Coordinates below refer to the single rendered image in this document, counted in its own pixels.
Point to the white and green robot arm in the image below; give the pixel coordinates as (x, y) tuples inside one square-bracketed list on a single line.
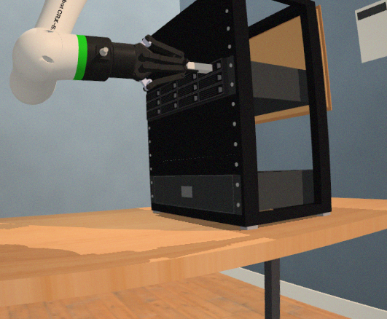
[(41, 58)]

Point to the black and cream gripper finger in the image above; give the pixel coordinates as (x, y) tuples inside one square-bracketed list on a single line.
[(176, 56), (181, 70)]

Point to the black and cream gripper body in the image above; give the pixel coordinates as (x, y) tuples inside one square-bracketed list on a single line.
[(126, 66)]

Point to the black server rack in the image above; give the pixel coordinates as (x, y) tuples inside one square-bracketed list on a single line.
[(203, 153)]

